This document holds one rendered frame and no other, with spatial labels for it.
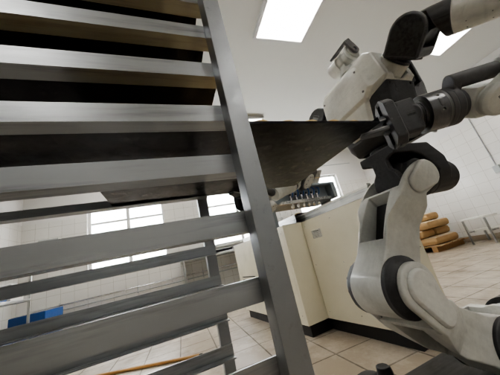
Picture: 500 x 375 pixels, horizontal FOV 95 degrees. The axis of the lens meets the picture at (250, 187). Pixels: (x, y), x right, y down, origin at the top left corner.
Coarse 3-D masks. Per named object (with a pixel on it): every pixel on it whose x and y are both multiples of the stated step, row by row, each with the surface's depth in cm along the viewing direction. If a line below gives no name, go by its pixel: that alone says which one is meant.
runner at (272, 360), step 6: (264, 360) 27; (270, 360) 27; (276, 360) 27; (252, 366) 26; (258, 366) 26; (264, 366) 26; (270, 366) 27; (276, 366) 27; (234, 372) 26; (240, 372) 26; (246, 372) 26; (252, 372) 26; (258, 372) 26; (264, 372) 26; (270, 372) 26; (276, 372) 27
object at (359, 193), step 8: (368, 184) 138; (352, 192) 147; (360, 192) 142; (336, 200) 160; (344, 200) 153; (352, 200) 148; (320, 208) 175; (328, 208) 167; (304, 216) 193; (312, 216) 184
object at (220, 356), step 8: (208, 352) 60; (216, 352) 61; (224, 352) 61; (232, 352) 62; (192, 360) 59; (200, 360) 59; (208, 360) 60; (216, 360) 60; (224, 360) 60; (168, 368) 57; (176, 368) 57; (184, 368) 58; (192, 368) 58; (200, 368) 58; (208, 368) 57
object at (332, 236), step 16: (336, 208) 159; (352, 208) 147; (304, 224) 192; (320, 224) 175; (336, 224) 160; (352, 224) 148; (320, 240) 176; (336, 240) 161; (352, 240) 149; (320, 256) 178; (336, 256) 162; (352, 256) 150; (320, 272) 179; (336, 272) 164; (432, 272) 136; (320, 288) 181; (336, 288) 165; (336, 304) 166; (352, 304) 153; (336, 320) 172; (352, 320) 155; (368, 320) 143; (368, 336) 147; (384, 336) 137; (400, 336) 128
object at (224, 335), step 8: (200, 200) 74; (200, 208) 73; (200, 216) 73; (208, 256) 69; (216, 256) 70; (208, 264) 68; (216, 264) 69; (208, 272) 69; (216, 272) 68; (224, 328) 64; (224, 336) 63; (224, 344) 62; (232, 360) 62; (224, 368) 61; (232, 368) 61
